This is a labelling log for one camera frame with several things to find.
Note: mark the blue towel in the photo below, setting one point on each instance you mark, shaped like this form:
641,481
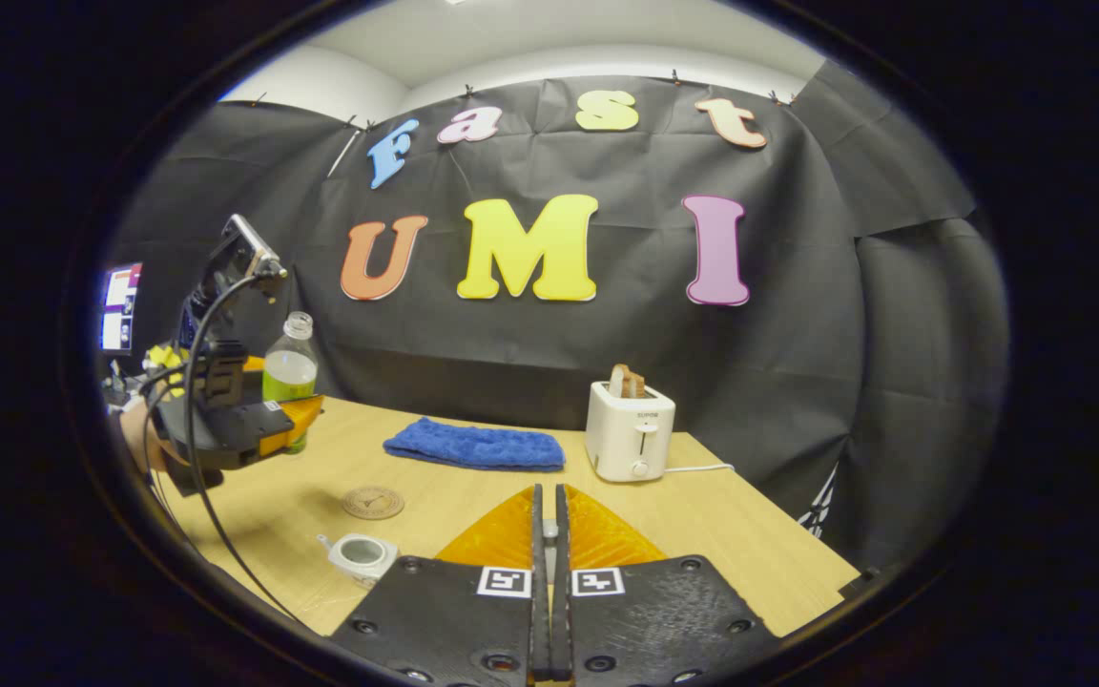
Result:
473,447

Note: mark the round brown coaster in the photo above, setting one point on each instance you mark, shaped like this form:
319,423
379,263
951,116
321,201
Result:
373,503

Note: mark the computer monitor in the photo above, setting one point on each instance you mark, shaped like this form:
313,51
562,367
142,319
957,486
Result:
120,305

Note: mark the toast slice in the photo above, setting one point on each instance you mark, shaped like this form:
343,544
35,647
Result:
621,382

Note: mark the clear green-label water bottle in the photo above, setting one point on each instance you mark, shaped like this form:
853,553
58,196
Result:
289,372

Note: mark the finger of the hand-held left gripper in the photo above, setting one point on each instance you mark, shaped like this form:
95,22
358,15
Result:
225,434
254,364

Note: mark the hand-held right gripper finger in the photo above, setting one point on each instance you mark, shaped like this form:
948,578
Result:
540,611
561,620

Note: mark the white teacup lid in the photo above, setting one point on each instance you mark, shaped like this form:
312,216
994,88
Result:
549,544

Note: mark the white toaster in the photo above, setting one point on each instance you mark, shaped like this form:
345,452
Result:
626,429

